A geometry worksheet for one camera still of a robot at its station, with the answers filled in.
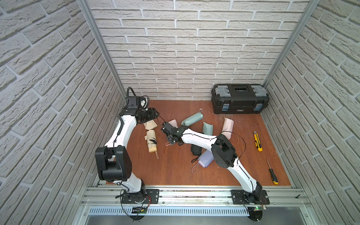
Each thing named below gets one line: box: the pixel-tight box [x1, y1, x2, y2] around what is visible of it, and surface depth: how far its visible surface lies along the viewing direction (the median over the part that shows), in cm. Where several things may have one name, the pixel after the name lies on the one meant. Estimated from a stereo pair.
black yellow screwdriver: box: [266, 157, 279, 185], surface depth 81 cm
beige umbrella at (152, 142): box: [144, 129, 159, 160], surface depth 94 cm
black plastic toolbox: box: [210, 83, 270, 115], surface depth 103 cm
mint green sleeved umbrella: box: [180, 108, 204, 127], surface depth 105 cm
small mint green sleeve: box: [202, 121, 214, 136], surface depth 102 cm
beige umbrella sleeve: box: [142, 119, 158, 130], surface depth 102 cm
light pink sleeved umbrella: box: [167, 119, 179, 129], surface depth 104 cm
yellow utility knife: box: [253, 130, 263, 152], surface depth 96 cm
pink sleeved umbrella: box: [221, 117, 235, 140], surface depth 102 cm
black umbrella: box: [190, 143, 203, 163], surface depth 91 cm
